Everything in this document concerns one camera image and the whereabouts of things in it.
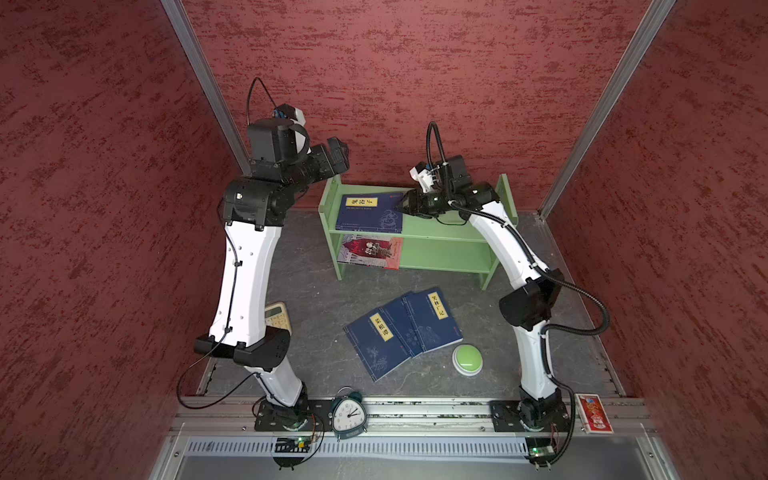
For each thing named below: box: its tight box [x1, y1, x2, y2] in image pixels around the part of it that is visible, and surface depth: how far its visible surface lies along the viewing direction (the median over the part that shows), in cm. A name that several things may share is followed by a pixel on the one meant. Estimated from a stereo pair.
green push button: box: [452, 344, 484, 377], surface depth 84 cm
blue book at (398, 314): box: [379, 291, 423, 357], surface depth 90 cm
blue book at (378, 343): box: [343, 308, 411, 383], surface depth 88 cm
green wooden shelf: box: [318, 174, 518, 290], surface depth 80 cm
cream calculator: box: [264, 301, 292, 335], surface depth 91 cm
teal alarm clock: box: [328, 386, 367, 442], surface depth 72 cm
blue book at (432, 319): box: [402, 287, 464, 353], surface depth 92 cm
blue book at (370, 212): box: [335, 192, 403, 234], surface depth 83 cm
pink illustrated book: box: [337, 234, 403, 269], surface depth 94 cm
